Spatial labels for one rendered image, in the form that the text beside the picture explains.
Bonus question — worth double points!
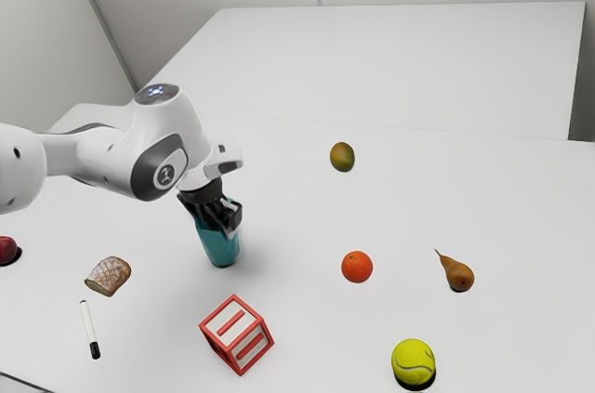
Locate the yellow tennis ball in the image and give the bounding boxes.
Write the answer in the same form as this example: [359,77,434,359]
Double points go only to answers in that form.
[390,337,437,388]

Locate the white marker with black cap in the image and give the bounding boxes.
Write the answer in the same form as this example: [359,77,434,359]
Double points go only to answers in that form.
[79,299,102,360]

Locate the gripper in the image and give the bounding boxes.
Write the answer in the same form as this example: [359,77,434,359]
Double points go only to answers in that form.
[176,178,244,241]

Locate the red apple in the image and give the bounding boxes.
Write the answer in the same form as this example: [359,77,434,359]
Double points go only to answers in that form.
[0,235,19,267]

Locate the green yellow mango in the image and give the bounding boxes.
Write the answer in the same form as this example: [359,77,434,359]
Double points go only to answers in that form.
[329,141,356,174]

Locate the brown pear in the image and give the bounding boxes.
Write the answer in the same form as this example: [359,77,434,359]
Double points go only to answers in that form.
[433,248,476,293]

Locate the brown bread loaf piece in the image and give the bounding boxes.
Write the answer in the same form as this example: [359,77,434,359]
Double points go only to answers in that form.
[84,255,132,298]

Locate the red and white letter block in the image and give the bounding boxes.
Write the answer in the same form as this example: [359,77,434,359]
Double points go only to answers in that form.
[198,293,276,377]

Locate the orange fruit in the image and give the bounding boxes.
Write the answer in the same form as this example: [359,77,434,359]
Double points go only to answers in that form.
[340,250,375,284]

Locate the teal faceted mug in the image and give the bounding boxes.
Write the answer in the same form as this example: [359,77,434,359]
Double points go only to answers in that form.
[192,215,242,269]

